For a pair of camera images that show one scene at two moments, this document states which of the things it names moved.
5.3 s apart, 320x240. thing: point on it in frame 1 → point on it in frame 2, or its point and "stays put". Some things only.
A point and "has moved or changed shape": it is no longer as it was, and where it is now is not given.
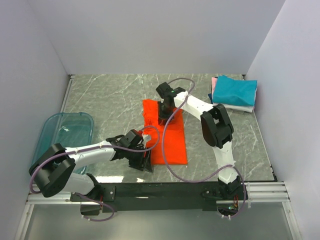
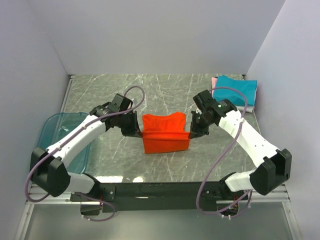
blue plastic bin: [69, 129] stays put
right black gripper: [161, 116] → [195, 131]
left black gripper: [142, 163] → [134, 130]
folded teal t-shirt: [238, 92] stays put
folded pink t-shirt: [213, 82] stays put
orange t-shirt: [173, 133] has moved or changed shape
